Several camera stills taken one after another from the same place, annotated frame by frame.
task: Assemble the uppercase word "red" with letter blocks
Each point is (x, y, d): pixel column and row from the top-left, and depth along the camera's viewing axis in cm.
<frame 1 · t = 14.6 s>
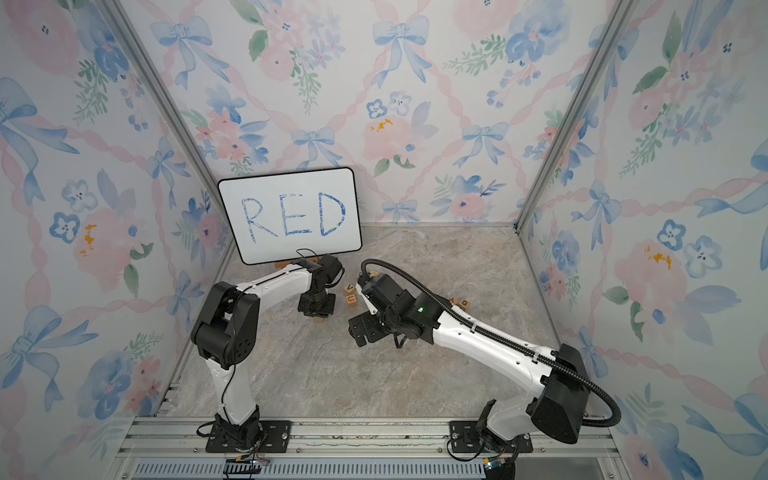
left hand: (324, 312, 95), fingers open
right hand: (365, 322, 75), fingers open
white dry-erase board: (273, 216, 98), point 20 cm above the table
wooden block letter R: (318, 319, 94), point 2 cm above the table
wooden block letter U: (351, 300, 98), point 3 cm above the table

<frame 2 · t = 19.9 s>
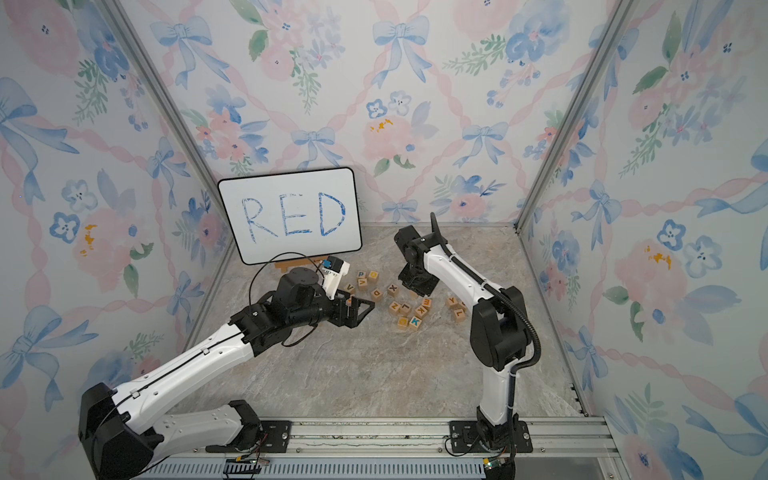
left hand: (363, 299, 72), fingers open
right hand: (412, 286, 90), fingers open
wooden block letter O: (373, 276, 104), point 3 cm above the table
wooden block letter Z: (394, 308, 97), point 3 cm above the table
wooden block blue K: (415, 323, 93), point 3 cm above the table
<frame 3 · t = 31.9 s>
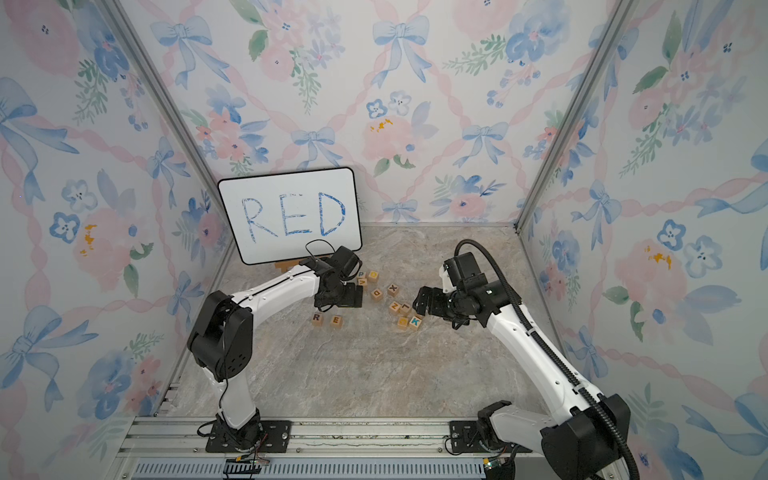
left hand: (349, 299, 92), fingers open
right hand: (429, 306, 77), fingers open
wooden block letter E: (336, 322, 94), point 2 cm above the table
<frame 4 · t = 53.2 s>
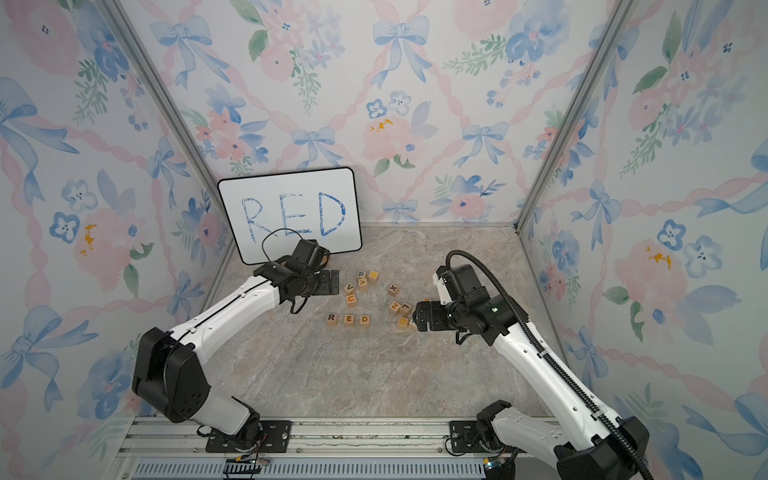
left hand: (325, 280, 86), fingers open
right hand: (431, 313, 75), fingers open
